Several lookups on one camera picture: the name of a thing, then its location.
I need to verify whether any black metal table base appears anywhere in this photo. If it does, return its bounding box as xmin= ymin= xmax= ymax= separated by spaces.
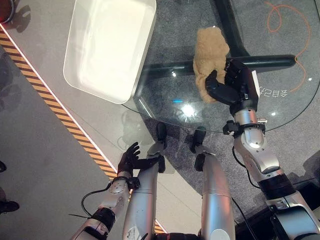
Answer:
xmin=133 ymin=0 xmax=297 ymax=118

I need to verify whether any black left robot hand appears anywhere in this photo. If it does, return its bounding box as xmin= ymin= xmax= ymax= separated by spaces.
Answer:
xmin=116 ymin=142 xmax=161 ymax=179

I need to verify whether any silver robot leg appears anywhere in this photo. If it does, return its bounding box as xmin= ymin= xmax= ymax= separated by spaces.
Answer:
xmin=194 ymin=144 xmax=236 ymax=240
xmin=122 ymin=142 xmax=166 ymax=240

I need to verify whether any black robot foot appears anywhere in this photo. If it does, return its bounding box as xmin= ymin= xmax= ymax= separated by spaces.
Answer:
xmin=189 ymin=126 xmax=207 ymax=154
xmin=155 ymin=122 xmax=168 ymax=142

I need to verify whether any silver left robot leg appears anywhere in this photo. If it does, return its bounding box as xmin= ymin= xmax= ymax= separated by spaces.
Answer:
xmin=122 ymin=142 xmax=166 ymax=240

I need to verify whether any tan fluffy cloth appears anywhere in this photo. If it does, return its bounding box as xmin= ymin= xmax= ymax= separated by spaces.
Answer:
xmin=192 ymin=27 xmax=230 ymax=105

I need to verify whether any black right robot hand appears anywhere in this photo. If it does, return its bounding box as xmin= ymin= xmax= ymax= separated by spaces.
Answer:
xmin=204 ymin=59 xmax=259 ymax=106

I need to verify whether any black left robot foot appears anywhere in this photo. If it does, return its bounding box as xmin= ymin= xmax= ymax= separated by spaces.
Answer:
xmin=155 ymin=122 xmax=168 ymax=142

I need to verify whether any silver right robot leg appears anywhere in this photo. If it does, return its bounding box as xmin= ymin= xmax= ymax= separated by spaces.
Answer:
xmin=194 ymin=144 xmax=236 ymax=240

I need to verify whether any black right robot foot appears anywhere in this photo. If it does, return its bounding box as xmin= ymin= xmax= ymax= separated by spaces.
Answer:
xmin=189 ymin=126 xmax=207 ymax=154

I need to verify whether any person's foot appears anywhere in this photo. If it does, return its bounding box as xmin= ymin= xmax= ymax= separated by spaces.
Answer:
xmin=0 ymin=199 xmax=20 ymax=215

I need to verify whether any white rectangular plastic basket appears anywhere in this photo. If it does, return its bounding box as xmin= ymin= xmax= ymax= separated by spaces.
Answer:
xmin=62 ymin=0 xmax=158 ymax=105

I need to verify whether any dark red rounded object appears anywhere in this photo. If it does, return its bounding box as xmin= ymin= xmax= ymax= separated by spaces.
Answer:
xmin=0 ymin=0 xmax=16 ymax=24

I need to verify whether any orange cable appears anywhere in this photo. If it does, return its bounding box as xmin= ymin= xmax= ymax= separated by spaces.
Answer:
xmin=264 ymin=1 xmax=312 ymax=92

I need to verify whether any round glass table top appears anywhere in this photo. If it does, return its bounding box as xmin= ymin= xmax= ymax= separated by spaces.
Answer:
xmin=121 ymin=0 xmax=320 ymax=134

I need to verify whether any yellow black hazard tape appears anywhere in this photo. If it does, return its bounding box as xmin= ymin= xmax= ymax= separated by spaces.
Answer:
xmin=0 ymin=26 xmax=167 ymax=234

